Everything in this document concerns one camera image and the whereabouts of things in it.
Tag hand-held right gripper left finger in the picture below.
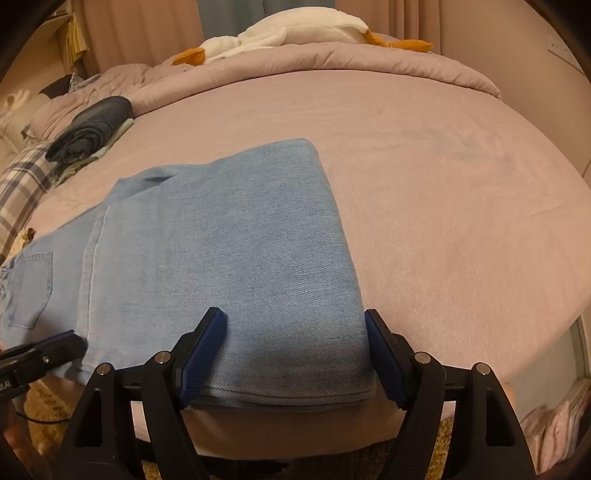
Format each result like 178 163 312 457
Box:
55 307 227 480

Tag bed with pink sheet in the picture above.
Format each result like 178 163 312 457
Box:
0 60 591 457

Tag pink curtain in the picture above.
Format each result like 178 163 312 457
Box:
335 0 444 51
81 0 204 77

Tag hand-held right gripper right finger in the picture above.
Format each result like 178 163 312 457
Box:
365 308 536 480

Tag white wall socket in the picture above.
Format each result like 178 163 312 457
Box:
549 38 583 71

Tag yellow fuzzy rug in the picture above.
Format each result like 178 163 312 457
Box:
21 378 467 480

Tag blue curtain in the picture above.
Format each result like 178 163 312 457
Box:
198 0 335 40

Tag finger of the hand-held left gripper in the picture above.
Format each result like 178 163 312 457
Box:
0 330 87 379

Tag pink cloth bundle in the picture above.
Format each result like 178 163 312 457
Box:
521 399 583 474

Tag light blue denim pants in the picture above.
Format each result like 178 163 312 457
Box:
0 137 377 414

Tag beige pillow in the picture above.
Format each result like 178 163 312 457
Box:
0 90 47 153

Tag dark clothing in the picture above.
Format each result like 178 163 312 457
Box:
41 76 75 99

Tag plaid pillow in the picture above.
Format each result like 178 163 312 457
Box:
0 141 63 264

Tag pink duvet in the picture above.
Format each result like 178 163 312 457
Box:
30 34 502 139

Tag white goose plush toy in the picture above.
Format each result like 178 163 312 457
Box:
172 7 435 65

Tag yellow pleated cloth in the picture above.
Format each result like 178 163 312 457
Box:
60 14 88 65

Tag folded dark denim jeans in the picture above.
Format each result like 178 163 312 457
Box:
45 96 134 163

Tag blue checked shirt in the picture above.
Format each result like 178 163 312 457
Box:
69 73 102 93

